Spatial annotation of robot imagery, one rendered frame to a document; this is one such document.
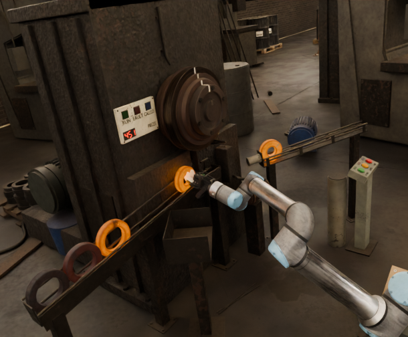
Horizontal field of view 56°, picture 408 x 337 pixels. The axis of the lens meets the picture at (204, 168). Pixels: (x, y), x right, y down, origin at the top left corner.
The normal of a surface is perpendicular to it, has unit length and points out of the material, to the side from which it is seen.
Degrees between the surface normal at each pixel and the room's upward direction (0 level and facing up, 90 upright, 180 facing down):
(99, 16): 90
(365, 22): 90
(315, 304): 0
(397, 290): 39
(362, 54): 90
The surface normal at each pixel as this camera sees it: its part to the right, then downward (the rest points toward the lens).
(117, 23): 0.78, 0.15
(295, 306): -0.13, -0.91
